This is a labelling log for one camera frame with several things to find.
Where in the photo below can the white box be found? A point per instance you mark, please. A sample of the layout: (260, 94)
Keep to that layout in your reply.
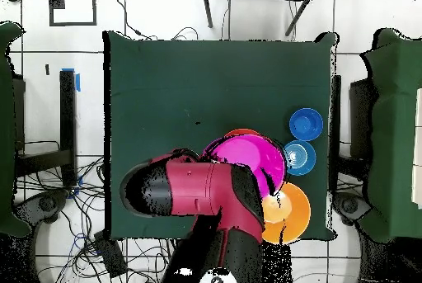
(418, 164)

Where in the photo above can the small dark blue bowl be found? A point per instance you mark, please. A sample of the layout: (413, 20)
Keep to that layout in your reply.
(306, 124)

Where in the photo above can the orange plastic bowl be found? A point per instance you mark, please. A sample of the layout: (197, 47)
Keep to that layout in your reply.
(293, 210)

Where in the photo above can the dark green table cloth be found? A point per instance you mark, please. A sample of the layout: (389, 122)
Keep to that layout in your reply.
(184, 81)

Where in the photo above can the red plastic bowl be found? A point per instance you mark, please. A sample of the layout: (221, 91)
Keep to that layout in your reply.
(244, 132)

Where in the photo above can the black table frame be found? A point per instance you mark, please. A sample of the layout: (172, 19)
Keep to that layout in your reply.
(67, 124)

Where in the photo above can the pink plastic bowl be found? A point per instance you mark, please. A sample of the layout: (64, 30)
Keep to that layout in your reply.
(250, 154)

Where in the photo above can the green cloth side table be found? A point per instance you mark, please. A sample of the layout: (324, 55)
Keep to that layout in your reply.
(395, 131)
(6, 131)

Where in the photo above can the black pedestal foot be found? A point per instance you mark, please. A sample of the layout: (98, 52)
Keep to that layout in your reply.
(351, 204)
(46, 203)

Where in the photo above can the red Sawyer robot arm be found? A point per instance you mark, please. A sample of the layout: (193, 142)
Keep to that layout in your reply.
(197, 190)

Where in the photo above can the black power box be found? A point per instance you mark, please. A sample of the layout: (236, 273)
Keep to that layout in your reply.
(110, 253)

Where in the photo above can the blue tape strip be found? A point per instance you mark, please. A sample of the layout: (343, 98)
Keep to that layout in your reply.
(78, 82)

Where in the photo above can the grey square frame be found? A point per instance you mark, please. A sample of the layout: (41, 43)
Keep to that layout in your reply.
(72, 23)

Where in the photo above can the translucent teal plastic bowl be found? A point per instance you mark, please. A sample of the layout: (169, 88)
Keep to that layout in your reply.
(301, 157)

